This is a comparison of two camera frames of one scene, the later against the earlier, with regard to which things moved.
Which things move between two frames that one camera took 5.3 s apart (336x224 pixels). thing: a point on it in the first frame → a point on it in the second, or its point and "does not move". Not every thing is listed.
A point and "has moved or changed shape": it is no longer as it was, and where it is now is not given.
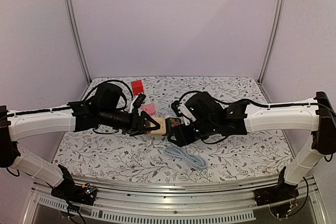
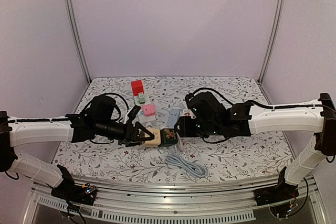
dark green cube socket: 171,123 has moved or changed shape
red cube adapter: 137,87 does not move
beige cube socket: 162,130 → 156,140
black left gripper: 138,126 → 130,135
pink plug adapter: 149,108 does not move
